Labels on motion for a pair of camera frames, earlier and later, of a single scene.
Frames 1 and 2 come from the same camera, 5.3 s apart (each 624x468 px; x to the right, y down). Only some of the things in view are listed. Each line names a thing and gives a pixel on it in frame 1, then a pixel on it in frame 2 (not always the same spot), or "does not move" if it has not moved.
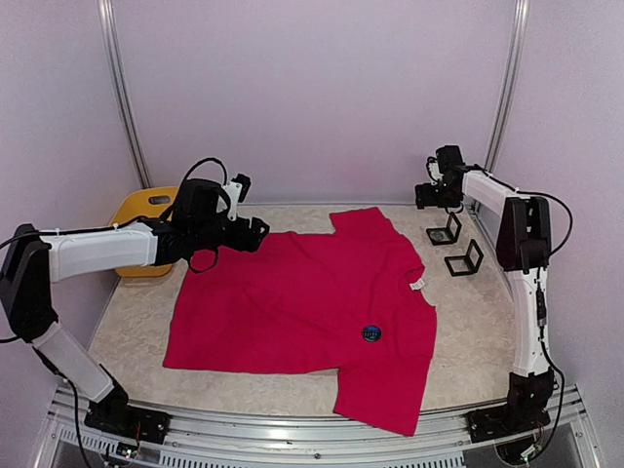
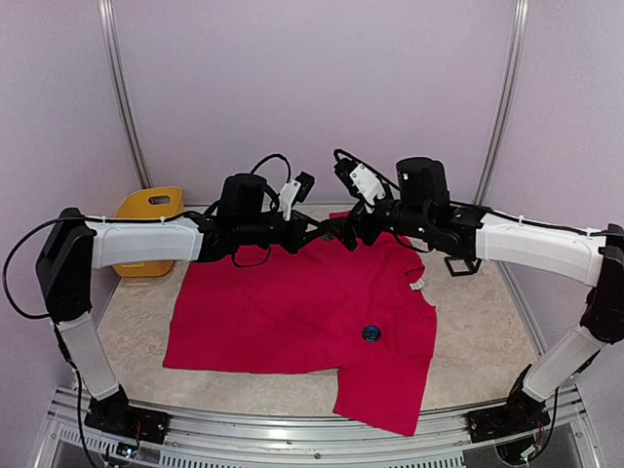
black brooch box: x=469 y=263 does not move
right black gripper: x=424 y=198 -> x=349 y=233
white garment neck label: x=417 y=285 does not move
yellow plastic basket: x=144 y=203 does not move
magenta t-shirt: x=345 y=301 does not move
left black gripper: x=241 y=243 -> x=298 y=238
